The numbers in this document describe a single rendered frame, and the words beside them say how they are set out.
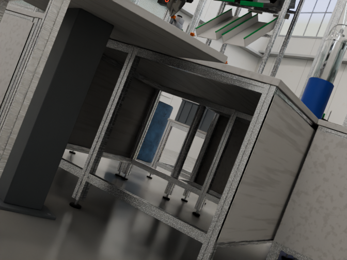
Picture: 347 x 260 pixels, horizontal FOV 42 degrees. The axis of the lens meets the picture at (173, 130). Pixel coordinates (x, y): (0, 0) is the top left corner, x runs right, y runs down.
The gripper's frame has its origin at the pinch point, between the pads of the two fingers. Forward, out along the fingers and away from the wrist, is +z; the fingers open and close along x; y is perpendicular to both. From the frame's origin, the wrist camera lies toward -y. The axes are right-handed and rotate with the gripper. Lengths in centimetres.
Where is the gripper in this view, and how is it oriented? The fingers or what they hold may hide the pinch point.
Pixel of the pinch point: (172, 14)
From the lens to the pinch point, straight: 238.6
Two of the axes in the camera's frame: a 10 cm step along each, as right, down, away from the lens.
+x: 8.0, 3.1, -5.2
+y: -4.8, -1.9, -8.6
